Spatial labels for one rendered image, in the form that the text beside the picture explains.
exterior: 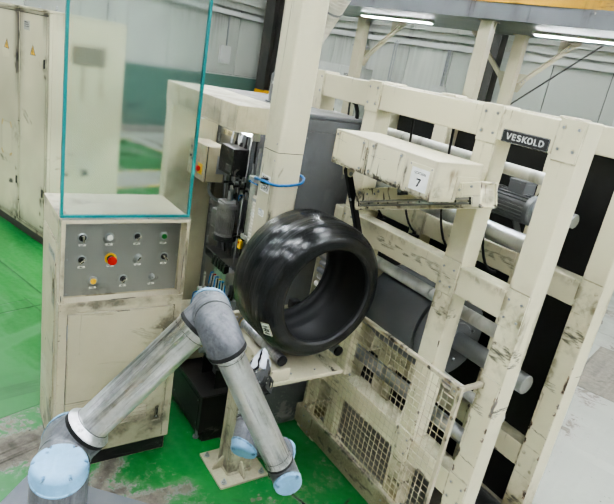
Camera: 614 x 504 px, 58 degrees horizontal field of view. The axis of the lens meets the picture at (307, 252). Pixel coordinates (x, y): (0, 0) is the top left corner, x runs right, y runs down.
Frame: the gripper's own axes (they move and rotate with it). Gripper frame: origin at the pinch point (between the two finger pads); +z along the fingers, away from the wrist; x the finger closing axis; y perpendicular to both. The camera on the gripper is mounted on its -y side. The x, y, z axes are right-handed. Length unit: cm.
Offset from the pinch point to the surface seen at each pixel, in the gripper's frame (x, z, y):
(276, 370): -3.1, 2.0, 21.0
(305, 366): 1.2, 12.7, 39.3
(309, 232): 18.0, 38.7, -18.2
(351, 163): 28, 79, -13
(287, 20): 12, 111, -62
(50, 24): -250, 291, -11
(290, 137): 6, 82, -28
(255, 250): -3.8, 33.7, -16.3
